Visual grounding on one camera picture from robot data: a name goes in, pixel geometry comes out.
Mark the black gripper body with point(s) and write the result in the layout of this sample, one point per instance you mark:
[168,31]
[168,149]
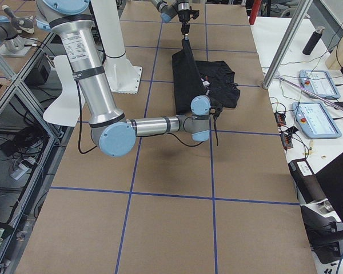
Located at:
[184,15]

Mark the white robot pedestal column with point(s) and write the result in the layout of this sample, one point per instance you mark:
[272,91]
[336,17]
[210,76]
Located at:
[122,76]

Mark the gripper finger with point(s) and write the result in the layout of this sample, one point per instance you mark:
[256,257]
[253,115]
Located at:
[185,33]

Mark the black box with label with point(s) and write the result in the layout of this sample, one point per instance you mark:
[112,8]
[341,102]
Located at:
[308,189]

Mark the red fire extinguisher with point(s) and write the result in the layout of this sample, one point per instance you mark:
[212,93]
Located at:
[254,12]

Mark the white plastic chair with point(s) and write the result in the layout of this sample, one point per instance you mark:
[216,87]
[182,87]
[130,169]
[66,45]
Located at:
[64,111]

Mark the near teach pendant tablet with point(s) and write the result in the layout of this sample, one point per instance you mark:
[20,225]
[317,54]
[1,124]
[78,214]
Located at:
[314,121]

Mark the aluminium frame post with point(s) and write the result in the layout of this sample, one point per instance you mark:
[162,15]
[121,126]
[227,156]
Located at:
[290,33]

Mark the far teach pendant tablet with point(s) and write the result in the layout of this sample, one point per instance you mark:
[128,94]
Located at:
[319,82]

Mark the teach pendant tablet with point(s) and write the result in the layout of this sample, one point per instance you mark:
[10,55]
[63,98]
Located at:
[314,121]
[319,82]

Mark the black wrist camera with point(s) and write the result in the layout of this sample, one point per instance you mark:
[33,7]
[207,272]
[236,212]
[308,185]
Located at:
[193,14]
[216,110]

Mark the black t-shirt with logo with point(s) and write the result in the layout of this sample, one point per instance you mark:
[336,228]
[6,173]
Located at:
[193,78]

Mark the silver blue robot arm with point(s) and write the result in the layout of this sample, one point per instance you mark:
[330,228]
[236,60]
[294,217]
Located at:
[179,8]
[91,35]

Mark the black monitor on stand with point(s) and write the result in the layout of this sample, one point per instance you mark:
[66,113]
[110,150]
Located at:
[324,233]

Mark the black water bottle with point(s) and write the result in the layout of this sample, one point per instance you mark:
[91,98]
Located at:
[313,40]

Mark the orange circuit board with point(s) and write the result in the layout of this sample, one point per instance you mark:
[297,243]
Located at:
[280,118]

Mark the metal reacher grabber tool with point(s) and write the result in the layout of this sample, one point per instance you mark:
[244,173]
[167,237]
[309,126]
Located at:
[307,92]

